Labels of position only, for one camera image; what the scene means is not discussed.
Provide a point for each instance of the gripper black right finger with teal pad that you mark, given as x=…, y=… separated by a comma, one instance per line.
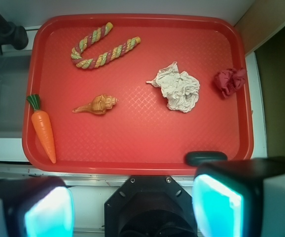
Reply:
x=242, y=198

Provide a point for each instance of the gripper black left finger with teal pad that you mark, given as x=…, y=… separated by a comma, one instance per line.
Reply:
x=36, y=207

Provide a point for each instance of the golden brown toy shell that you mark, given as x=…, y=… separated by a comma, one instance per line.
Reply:
x=98, y=106

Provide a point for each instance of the black oval object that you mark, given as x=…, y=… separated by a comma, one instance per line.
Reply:
x=196, y=158

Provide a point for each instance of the orange toy carrot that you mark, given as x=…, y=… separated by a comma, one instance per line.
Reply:
x=43, y=128

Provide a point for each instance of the crumpled red paper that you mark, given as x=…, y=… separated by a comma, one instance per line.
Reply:
x=229, y=81

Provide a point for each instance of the red plastic tray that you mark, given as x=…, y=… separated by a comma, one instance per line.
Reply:
x=78, y=57

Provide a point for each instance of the crumpled white paper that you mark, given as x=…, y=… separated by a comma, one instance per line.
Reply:
x=179, y=88

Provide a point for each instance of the grey sink basin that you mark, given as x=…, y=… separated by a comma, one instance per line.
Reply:
x=14, y=71

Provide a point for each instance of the black faucet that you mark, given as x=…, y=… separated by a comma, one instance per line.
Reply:
x=13, y=35

